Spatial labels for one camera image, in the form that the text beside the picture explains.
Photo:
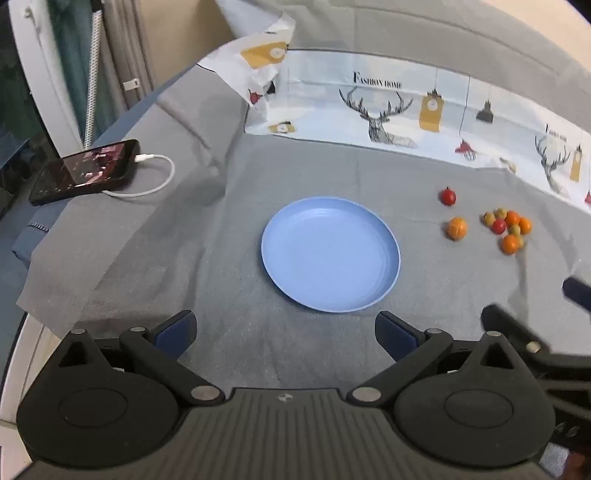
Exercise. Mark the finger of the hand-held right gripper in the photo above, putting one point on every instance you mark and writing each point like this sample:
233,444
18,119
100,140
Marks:
579,295
512,323

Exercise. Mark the grey quilt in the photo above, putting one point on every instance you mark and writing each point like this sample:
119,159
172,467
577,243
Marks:
438,41

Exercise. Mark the white pillow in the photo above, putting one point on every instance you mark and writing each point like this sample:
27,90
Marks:
244,16

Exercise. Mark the white window frame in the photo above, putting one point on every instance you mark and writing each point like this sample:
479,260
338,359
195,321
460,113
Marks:
41,60

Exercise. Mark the plastic orange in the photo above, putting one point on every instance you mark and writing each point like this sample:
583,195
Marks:
457,228

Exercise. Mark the white clip tag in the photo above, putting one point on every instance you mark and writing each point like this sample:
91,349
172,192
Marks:
132,84

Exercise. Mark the small orange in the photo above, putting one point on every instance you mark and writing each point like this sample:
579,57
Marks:
512,217
526,225
509,245

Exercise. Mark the black smartphone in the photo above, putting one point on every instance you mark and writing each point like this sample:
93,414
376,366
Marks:
83,173

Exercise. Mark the grey cloth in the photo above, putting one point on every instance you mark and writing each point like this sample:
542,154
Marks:
207,240

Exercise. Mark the teal curtain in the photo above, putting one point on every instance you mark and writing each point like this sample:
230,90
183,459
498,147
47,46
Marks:
69,55

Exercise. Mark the deer printed bed sheet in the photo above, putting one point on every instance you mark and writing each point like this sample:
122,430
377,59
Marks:
323,115

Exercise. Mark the red cherry tomato with stem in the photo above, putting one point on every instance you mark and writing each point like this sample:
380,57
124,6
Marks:
448,197

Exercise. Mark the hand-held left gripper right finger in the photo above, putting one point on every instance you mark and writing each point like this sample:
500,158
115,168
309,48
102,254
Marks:
393,332

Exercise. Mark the striped pole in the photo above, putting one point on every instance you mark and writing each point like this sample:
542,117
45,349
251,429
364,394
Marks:
93,78

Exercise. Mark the blue plate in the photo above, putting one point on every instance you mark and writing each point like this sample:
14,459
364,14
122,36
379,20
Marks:
330,256

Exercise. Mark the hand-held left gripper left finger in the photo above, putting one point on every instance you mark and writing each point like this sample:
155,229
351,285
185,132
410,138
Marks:
178,330

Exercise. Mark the grey curtain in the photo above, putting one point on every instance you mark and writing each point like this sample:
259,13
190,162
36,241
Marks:
127,41

